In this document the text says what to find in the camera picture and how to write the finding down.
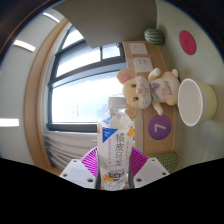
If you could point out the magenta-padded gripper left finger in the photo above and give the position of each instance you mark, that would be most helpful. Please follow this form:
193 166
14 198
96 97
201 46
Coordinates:
76 171

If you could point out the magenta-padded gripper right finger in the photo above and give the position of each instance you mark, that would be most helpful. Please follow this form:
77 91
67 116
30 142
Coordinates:
151 171

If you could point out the clear plastic drink bottle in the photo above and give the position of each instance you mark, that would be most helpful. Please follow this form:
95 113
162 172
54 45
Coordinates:
115 146

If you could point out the tall green cactus ornament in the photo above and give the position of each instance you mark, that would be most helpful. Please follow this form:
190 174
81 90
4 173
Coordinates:
166 160

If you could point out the grey window curtain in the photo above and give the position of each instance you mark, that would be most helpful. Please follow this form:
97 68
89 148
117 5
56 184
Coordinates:
66 146

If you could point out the purple round number sticker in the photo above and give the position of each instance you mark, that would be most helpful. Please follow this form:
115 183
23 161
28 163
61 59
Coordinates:
159 127

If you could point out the white pale-yellow cup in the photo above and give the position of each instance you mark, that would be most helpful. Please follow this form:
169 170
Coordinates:
191 101

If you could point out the beige plush mouse toy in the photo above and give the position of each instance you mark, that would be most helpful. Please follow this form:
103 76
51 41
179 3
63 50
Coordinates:
141 90

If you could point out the flat round red coaster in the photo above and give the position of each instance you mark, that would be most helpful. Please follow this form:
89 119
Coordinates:
187 42

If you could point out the round green cactus ornament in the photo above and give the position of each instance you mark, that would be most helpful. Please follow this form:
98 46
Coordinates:
154 36

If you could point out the ceiling lights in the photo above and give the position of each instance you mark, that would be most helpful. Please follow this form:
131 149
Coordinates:
24 45

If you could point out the grey-green desk partition panel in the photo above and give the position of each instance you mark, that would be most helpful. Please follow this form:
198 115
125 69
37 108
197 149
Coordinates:
110 20

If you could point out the white wall socket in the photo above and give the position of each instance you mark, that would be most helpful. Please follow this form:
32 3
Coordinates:
143 64
138 48

